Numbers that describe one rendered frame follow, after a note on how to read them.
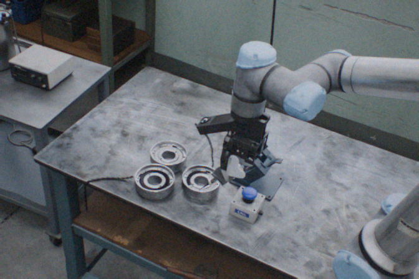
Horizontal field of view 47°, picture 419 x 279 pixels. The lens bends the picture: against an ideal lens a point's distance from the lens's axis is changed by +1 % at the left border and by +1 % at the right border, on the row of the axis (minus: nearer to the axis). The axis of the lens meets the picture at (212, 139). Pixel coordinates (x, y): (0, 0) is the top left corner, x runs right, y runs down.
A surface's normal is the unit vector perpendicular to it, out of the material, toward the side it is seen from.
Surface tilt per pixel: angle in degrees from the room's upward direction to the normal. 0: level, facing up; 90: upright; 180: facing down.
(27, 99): 0
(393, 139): 90
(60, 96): 0
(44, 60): 0
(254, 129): 90
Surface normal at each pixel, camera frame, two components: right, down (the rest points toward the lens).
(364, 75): -0.70, -0.01
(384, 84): -0.70, 0.33
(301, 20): -0.44, 0.54
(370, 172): 0.11, -0.77
